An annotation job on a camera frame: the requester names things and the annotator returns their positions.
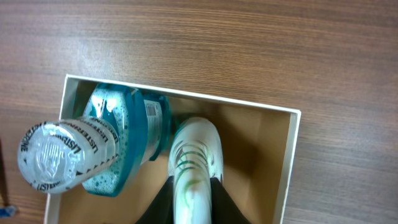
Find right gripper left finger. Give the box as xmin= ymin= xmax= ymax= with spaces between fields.
xmin=136 ymin=176 xmax=174 ymax=224

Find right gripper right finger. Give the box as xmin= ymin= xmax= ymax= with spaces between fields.
xmin=210 ymin=177 xmax=250 ymax=224

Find white lotion tube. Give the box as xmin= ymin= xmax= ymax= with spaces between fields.
xmin=168 ymin=117 xmax=223 ymax=223

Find blue mouthwash bottle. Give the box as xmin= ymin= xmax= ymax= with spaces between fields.
xmin=17 ymin=83 xmax=171 ymax=197

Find white cardboard box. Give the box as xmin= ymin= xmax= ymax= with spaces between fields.
xmin=44 ymin=85 xmax=301 ymax=223

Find blue disposable razor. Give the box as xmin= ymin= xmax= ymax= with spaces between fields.
xmin=0 ymin=205 xmax=17 ymax=218

